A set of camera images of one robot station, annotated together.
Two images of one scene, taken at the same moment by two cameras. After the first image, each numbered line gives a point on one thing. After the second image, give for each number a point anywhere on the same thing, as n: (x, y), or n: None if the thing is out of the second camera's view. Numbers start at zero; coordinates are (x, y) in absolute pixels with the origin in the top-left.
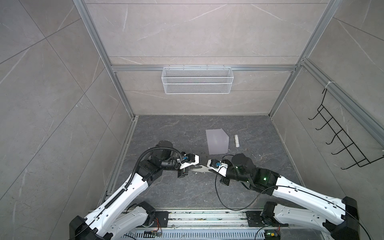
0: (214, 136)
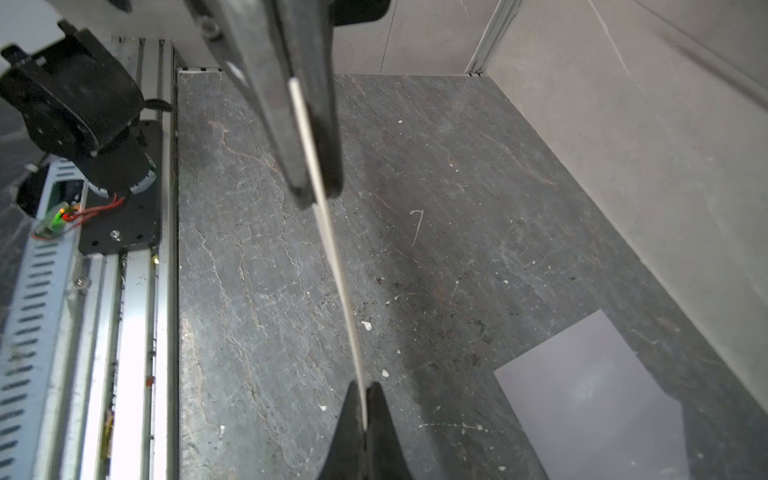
0: (592, 411)
